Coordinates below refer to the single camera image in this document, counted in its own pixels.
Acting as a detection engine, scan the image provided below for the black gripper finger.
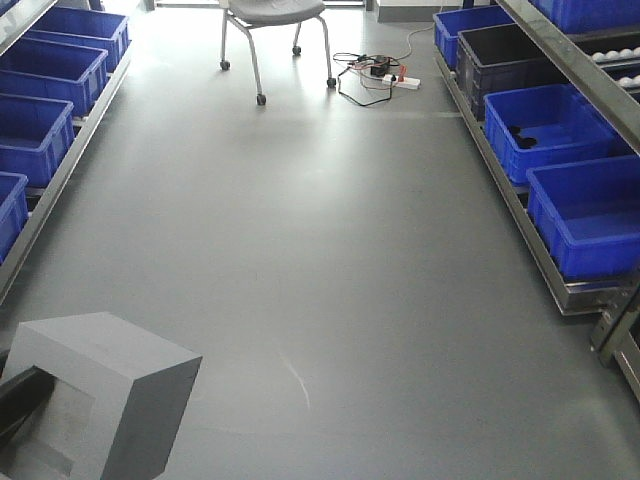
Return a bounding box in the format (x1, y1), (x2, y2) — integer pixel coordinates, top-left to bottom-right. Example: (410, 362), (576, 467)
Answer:
(1, 366), (55, 440)

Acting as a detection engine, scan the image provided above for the gray hollow cube base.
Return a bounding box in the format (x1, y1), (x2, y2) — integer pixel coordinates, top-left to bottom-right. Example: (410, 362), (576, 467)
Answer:
(1, 312), (202, 479)

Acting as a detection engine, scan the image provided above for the dark navy bin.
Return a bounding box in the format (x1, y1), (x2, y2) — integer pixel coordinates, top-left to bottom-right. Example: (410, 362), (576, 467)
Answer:
(456, 24), (567, 121)

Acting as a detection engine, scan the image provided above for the blue bin with black items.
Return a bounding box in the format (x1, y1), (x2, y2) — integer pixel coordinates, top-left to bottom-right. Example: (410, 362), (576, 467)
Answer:
(484, 84), (632, 186)

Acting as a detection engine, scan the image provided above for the blue bin near right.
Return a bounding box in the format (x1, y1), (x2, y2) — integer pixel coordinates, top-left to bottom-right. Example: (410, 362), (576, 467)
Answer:
(527, 155), (639, 281)

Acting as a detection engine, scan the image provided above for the gray office chair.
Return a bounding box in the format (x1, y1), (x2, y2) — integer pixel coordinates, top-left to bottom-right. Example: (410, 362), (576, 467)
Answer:
(218, 0), (337, 107)

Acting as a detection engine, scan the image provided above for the white power strip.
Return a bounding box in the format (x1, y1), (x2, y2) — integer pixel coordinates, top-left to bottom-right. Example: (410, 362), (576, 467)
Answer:
(382, 74), (421, 90)

